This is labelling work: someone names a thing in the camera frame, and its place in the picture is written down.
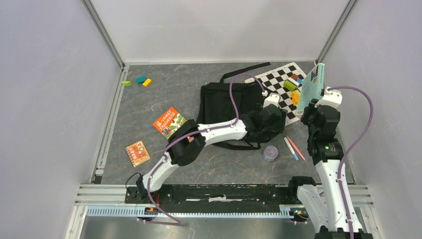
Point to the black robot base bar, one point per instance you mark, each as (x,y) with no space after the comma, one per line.
(219,198)

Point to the brown blue block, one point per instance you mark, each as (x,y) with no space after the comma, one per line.
(296,78)

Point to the teal toy block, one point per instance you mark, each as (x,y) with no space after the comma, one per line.
(141,79)

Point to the teal paperback book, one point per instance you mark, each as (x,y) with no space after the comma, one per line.
(312,87)

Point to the black student backpack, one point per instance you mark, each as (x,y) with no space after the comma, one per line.
(221,101)

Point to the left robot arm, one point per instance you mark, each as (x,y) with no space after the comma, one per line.
(244,132)

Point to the black white chessboard mat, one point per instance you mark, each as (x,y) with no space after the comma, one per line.
(273,81)

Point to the aluminium frame rail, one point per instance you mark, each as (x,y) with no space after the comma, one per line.
(80,210)

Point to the yellow toy block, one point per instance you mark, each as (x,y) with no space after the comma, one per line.
(147,82)

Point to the green white block stack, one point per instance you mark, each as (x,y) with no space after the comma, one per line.
(291,85)

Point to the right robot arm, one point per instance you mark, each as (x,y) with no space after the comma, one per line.
(331,213)

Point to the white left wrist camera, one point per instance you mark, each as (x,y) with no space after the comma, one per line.
(272,99)

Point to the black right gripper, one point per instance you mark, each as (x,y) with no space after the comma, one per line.
(308,110)

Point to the orange green block stack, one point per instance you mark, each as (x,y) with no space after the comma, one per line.
(295,97)

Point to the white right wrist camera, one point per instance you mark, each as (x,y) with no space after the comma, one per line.
(330,97)

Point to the orange treehouse book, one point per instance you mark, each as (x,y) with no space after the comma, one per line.
(168,123)

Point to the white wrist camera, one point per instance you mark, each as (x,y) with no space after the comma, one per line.
(330,97)
(272,99)

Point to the blue white pen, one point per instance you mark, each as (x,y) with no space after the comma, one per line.
(291,149)

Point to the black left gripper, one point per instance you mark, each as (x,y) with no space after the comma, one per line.
(277,126)

